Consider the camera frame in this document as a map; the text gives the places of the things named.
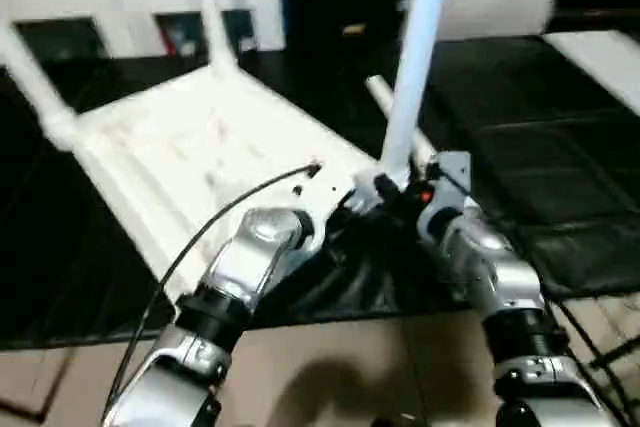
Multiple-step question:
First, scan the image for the white plastic table leg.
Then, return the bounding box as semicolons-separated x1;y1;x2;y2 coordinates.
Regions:
187;0;239;76
374;0;456;193
0;26;81;148
367;75;436;163

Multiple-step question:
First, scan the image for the white plastic table top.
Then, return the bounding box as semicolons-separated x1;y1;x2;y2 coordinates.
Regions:
47;66;386;298

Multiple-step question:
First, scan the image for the black work mat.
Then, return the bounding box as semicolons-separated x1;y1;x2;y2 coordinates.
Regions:
0;34;640;348

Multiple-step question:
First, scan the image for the white flat board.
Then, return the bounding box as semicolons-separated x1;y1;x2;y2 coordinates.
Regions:
542;29;640;116

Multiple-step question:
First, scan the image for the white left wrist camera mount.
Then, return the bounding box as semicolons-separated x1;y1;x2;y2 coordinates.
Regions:
292;166;361;253

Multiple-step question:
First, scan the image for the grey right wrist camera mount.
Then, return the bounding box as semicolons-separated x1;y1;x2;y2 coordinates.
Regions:
417;150;474;243

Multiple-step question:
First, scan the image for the black right camera cable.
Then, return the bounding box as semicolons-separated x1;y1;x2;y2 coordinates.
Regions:
432;164;474;198

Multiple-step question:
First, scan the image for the black camera cable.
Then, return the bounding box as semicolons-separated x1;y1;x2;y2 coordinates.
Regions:
432;164;474;198
102;161;321;423

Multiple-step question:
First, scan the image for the black left camera cable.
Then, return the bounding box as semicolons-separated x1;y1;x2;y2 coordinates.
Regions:
102;161;321;423

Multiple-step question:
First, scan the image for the grey floor cable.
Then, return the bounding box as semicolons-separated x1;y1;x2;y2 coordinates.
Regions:
549;296;640;398

